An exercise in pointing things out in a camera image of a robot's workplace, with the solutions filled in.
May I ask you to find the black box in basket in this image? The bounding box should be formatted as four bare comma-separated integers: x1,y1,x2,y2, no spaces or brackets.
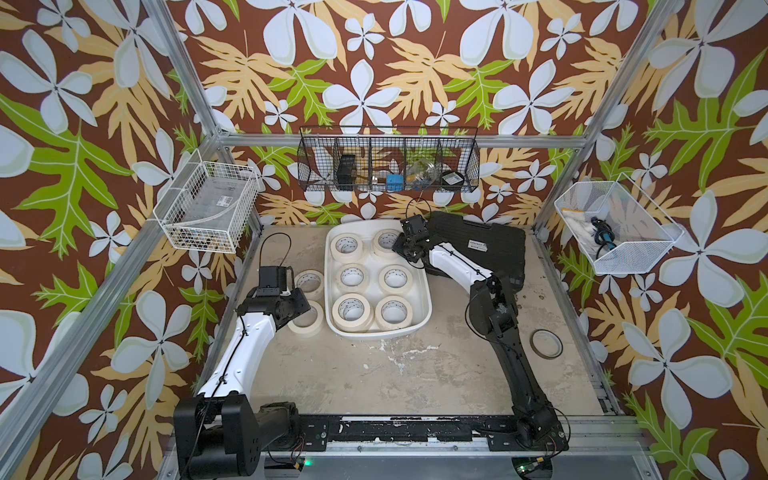
335,154,357,190

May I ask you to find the white mesh basket right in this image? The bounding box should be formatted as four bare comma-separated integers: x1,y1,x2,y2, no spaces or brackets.
554,174,684,276

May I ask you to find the masking tape roll five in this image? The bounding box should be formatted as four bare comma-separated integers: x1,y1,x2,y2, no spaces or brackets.
335,263,371,294

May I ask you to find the masking tape roll four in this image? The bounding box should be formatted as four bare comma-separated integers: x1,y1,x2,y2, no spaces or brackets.
371,229,400,259

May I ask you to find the blue item in basket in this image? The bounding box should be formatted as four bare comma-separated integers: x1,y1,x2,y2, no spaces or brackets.
385,174,405,192

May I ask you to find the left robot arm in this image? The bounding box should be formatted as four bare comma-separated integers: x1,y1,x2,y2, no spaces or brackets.
174,287,311,479

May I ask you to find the black plastic tool case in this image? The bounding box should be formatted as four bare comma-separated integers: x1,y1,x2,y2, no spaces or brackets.
427,212,526,293

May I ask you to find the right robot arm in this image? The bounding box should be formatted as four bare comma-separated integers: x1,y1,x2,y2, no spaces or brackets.
392,215,570,454

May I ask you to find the black cable in basket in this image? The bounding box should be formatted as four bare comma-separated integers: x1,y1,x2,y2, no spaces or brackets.
589,217,618,253

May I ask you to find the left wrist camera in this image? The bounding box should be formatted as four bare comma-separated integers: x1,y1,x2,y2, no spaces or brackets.
258,266,289,295

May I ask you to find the masking tape roll one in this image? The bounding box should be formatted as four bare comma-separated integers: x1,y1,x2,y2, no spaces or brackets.
295,269,324,302

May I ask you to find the masking tape roll seven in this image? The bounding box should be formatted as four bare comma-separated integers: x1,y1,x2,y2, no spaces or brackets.
378,264,413,297

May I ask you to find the masking tape roll six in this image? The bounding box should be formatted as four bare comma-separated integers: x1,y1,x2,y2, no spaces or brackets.
375,296,413,331

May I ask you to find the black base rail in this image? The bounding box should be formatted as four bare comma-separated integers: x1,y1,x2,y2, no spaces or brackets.
267,414,571,455

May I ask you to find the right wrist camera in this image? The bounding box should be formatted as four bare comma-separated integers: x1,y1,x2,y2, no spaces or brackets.
401,215,429,242

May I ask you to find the masking tape roll two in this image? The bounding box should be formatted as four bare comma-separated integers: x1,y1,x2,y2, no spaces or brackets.
330,233,366,264

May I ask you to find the masking tape roll eight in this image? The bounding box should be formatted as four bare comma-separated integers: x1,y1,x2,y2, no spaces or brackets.
331,293,374,333

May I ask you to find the white wire basket left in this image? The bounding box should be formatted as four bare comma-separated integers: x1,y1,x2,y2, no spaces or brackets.
157,151,260,254

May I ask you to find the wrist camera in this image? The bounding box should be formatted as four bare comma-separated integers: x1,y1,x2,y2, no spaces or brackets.
258,266,289,295
401,215,429,242

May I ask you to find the white plastic storage box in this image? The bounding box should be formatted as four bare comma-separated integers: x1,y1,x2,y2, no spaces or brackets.
324,220,433,340

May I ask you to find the masking tape roll three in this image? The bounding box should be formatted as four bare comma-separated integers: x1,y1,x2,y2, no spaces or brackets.
288,300,325,338

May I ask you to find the black wire wall basket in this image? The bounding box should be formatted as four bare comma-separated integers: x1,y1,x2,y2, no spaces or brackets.
295,125,480,193

